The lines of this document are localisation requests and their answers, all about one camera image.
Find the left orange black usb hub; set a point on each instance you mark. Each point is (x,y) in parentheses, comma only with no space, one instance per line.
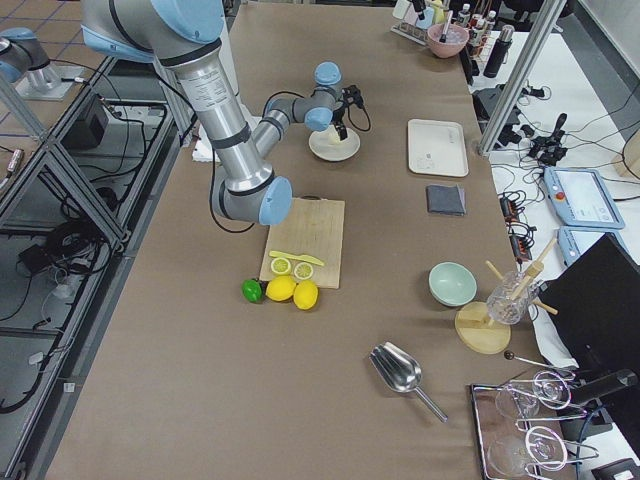
(510,210)

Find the lower blue teach pendant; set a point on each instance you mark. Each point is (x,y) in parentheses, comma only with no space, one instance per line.
(574,241)

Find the metal muddler in bowl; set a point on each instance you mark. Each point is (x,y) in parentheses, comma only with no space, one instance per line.
(446,25)

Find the metal ice scoop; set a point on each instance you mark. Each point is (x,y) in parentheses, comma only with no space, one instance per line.
(402,373)

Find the yellow plastic knife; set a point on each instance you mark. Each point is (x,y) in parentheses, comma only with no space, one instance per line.
(298,257)

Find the upper blue teach pendant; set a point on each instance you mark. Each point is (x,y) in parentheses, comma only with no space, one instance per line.
(581,199)

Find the whole yellow lemon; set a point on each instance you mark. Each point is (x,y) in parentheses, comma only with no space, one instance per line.
(306,295)
(281,288)

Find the orange black usb hub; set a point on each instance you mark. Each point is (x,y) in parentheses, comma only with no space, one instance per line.
(520,249)
(510,210)

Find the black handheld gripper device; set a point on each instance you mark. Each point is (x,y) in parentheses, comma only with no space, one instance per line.
(548,150)

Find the wine glass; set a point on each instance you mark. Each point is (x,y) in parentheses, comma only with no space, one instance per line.
(522,398)
(534,454)

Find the wooden mug tree stand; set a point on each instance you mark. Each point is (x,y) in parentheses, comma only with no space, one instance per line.
(471,321)

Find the white steamed bun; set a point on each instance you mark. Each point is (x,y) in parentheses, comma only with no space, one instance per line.
(332,136)

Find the blue teach pendant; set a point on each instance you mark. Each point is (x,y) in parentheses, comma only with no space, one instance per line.
(574,241)
(581,199)

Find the upper wine glass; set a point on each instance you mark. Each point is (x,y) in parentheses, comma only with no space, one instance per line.
(522,398)

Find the white cup rack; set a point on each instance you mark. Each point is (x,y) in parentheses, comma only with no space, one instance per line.
(409,26)

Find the left whole yellow lemon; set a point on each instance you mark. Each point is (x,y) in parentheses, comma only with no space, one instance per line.
(281,288)

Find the folded grey cloth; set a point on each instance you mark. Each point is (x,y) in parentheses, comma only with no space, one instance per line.
(446,200)

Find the cream round plate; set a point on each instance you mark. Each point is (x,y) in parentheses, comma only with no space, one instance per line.
(334,153)

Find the right orange black usb hub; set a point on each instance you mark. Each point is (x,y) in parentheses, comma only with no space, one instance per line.
(520,249)

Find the mint green bowl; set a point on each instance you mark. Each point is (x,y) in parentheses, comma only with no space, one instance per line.
(452,284)

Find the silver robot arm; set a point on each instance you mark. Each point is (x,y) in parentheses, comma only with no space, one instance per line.
(187,38)

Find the black computer monitor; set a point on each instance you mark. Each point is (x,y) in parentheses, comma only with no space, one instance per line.
(597,298)

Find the wooden cutting board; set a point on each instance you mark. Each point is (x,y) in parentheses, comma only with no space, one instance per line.
(312,227)

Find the lower wine glass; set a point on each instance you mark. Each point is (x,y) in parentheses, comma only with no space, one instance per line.
(534,454)

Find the dark framed glass tray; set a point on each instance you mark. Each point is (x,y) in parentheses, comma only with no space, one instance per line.
(518,431)

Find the clear glass mug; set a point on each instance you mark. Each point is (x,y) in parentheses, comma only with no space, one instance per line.
(511,298)

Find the black thermos bottle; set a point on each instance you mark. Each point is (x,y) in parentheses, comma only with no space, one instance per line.
(499,51)

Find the right whole yellow lemon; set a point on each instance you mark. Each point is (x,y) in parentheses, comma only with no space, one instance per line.
(306,295)

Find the pink bowl with ice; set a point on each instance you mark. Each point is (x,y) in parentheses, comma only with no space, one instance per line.
(456,39)

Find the aluminium frame post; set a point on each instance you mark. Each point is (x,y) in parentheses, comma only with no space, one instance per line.
(542,27)

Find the left lemon half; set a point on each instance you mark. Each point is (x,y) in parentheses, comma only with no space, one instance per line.
(280,266)

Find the green lime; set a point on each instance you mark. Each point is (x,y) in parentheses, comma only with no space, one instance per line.
(253,290)

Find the beige serving tray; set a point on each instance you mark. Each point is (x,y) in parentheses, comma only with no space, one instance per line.
(436,148)

